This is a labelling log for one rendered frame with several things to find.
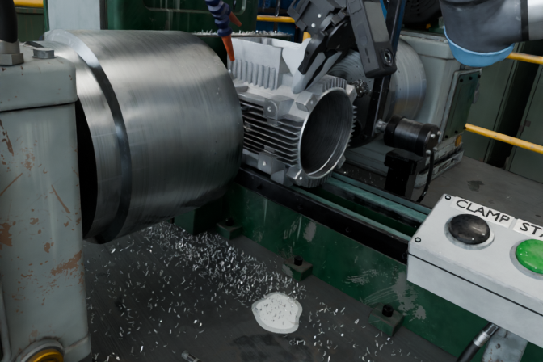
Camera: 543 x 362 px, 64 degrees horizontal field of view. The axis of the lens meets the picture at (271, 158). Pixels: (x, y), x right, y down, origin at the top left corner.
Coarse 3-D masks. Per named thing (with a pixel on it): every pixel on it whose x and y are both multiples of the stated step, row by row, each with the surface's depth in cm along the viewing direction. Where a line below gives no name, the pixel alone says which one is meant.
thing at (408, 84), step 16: (352, 48) 90; (400, 48) 94; (336, 64) 93; (352, 64) 90; (400, 64) 90; (416, 64) 95; (352, 80) 91; (368, 80) 88; (400, 80) 88; (416, 80) 94; (368, 96) 89; (400, 96) 88; (416, 96) 95; (384, 112) 88; (400, 112) 91; (416, 112) 99; (352, 128) 93; (352, 144) 94
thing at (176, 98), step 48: (96, 48) 44; (144, 48) 48; (192, 48) 53; (96, 96) 42; (144, 96) 45; (192, 96) 49; (96, 144) 41; (144, 144) 44; (192, 144) 49; (240, 144) 55; (96, 192) 43; (144, 192) 46; (192, 192) 52; (96, 240) 51
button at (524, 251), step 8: (528, 240) 33; (536, 240) 33; (520, 248) 32; (528, 248) 32; (536, 248) 32; (520, 256) 32; (528, 256) 31; (536, 256) 31; (528, 264) 31; (536, 264) 31; (536, 272) 31
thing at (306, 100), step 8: (232, 80) 77; (352, 88) 74; (304, 96) 66; (312, 96) 65; (352, 96) 75; (296, 104) 66; (304, 104) 65; (312, 104) 66; (344, 160) 80; (296, 168) 70; (288, 176) 70; (296, 176) 69; (304, 176) 71
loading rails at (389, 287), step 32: (256, 192) 76; (288, 192) 71; (320, 192) 80; (352, 192) 76; (384, 192) 75; (224, 224) 80; (256, 224) 78; (288, 224) 73; (320, 224) 69; (352, 224) 65; (384, 224) 73; (416, 224) 69; (288, 256) 74; (320, 256) 70; (352, 256) 66; (384, 256) 62; (352, 288) 67; (384, 288) 63; (416, 288) 60; (384, 320) 61; (416, 320) 61; (448, 320) 58; (480, 320) 55; (448, 352) 59; (480, 352) 56
